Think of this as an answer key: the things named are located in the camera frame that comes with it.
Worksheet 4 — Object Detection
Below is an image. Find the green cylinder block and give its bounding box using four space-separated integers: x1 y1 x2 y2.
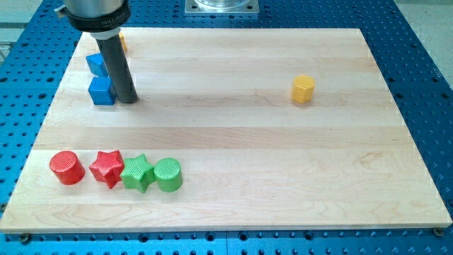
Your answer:
154 157 183 192

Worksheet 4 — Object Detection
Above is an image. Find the blue cube block front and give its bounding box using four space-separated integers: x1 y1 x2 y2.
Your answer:
88 77 116 106

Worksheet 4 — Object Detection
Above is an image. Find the blue cube block rear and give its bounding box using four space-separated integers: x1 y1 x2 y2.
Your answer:
86 53 108 77

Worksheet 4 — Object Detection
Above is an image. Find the light wooden board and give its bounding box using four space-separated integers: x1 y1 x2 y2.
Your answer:
1 28 452 233

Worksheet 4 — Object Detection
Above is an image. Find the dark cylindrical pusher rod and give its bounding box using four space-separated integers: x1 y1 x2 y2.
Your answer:
96 35 138 103

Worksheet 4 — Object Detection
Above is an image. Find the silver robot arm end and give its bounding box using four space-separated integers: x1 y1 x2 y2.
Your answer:
54 0 131 40

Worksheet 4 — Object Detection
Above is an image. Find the red star block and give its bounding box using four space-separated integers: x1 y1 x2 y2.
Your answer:
89 150 125 189

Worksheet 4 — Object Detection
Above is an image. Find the blue perforated metal table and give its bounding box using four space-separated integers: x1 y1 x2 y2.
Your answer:
1 0 452 254

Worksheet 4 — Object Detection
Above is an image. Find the yellow block behind rod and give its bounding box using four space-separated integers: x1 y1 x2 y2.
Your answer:
119 32 128 52

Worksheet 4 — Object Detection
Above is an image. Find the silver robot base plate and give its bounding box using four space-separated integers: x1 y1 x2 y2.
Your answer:
185 0 259 15

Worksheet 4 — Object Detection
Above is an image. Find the yellow hexagon block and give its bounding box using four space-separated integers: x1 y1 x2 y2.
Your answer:
291 75 315 103

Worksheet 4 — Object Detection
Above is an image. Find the green star block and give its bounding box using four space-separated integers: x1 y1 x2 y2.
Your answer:
120 154 156 193

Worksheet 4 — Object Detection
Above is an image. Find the blue cube block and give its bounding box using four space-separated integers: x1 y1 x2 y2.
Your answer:
88 77 116 106
86 53 108 77

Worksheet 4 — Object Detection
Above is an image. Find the red cylinder block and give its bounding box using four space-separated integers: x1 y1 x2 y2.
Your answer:
49 151 85 185

